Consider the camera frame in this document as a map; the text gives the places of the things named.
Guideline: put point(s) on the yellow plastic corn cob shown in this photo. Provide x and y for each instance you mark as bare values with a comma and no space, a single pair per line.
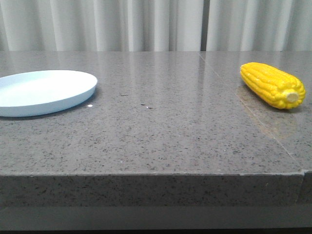
279,89

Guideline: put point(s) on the light blue round plate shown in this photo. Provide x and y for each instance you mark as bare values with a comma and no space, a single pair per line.
44,92

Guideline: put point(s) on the white pleated curtain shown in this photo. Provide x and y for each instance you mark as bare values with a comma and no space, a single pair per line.
156,25

